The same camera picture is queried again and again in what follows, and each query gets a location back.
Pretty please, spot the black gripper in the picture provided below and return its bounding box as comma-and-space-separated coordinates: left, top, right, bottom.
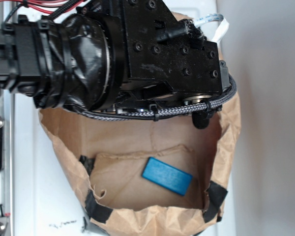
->
88, 0, 230, 116

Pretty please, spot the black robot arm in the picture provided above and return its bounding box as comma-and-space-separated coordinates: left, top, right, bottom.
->
0, 0, 236, 120

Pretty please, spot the brown paper bag tray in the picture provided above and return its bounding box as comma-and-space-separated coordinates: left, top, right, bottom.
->
38, 11, 241, 236

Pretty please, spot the blue wooden block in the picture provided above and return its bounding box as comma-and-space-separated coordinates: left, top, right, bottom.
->
142, 157, 193, 196

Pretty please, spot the white flat ribbon cable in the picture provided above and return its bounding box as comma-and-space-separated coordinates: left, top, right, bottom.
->
195, 13, 230, 42

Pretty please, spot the grey braided cable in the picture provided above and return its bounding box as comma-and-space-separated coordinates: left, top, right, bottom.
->
76, 73, 238, 122

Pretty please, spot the red and black wire bundle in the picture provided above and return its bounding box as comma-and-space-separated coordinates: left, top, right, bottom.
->
3, 0, 87, 24

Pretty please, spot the aluminium frame rail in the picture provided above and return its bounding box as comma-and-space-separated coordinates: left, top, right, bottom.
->
0, 0, 17, 236

